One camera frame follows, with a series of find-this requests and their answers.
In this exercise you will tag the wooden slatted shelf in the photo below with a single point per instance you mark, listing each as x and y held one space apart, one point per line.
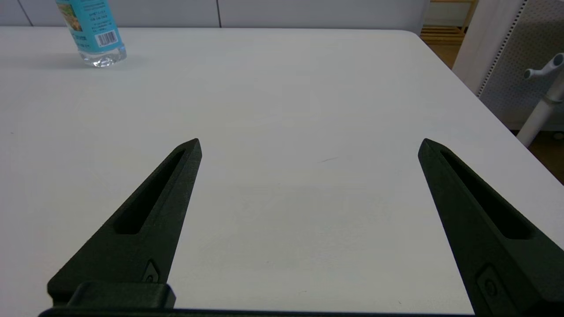
440 35

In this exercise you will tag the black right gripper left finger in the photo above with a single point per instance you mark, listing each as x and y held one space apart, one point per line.
150 246

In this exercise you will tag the white perforated panel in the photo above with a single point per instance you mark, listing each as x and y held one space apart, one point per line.
520 66

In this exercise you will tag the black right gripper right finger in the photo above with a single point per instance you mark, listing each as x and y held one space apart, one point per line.
467 220

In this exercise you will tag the clear bottle with blue label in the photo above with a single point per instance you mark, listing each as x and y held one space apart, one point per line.
90 26

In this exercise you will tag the white pole stand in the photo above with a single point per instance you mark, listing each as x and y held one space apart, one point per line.
540 113

